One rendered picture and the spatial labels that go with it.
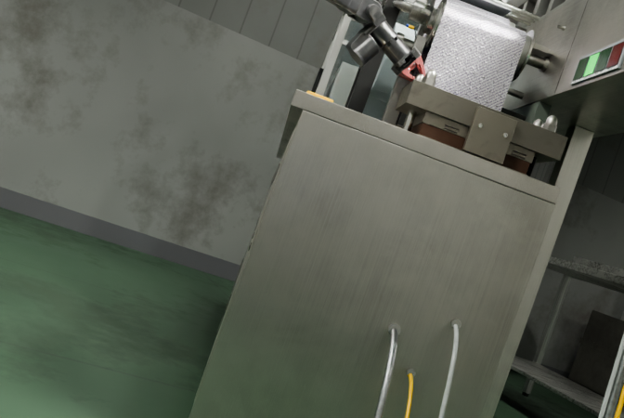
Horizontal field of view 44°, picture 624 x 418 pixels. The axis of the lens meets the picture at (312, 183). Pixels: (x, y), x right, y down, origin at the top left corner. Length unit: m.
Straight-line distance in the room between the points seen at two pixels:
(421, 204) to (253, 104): 3.59
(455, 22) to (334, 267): 0.76
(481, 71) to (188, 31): 3.34
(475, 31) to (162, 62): 3.31
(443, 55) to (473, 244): 0.55
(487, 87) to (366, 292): 0.67
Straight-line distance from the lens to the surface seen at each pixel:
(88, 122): 5.10
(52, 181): 5.11
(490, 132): 1.87
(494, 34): 2.13
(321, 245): 1.75
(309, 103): 1.76
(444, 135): 1.87
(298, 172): 1.74
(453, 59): 2.09
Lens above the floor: 0.65
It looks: 2 degrees up
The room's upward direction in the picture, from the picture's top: 20 degrees clockwise
